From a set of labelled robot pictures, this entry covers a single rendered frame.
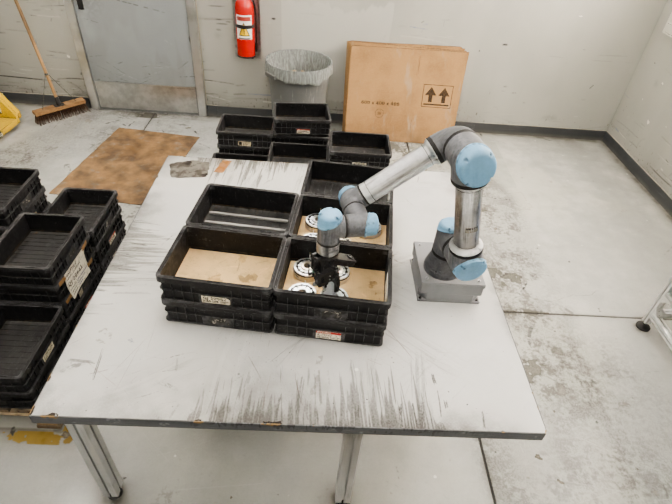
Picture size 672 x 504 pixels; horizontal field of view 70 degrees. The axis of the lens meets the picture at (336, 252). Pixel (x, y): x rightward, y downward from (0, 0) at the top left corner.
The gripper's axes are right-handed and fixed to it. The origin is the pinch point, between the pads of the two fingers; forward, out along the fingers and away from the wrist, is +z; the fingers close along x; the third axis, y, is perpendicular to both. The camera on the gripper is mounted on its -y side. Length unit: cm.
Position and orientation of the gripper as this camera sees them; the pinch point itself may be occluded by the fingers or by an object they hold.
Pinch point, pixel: (329, 292)
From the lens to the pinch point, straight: 173.2
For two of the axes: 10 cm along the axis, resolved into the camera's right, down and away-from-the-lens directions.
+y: -8.4, 3.1, -4.5
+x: 5.5, 5.6, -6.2
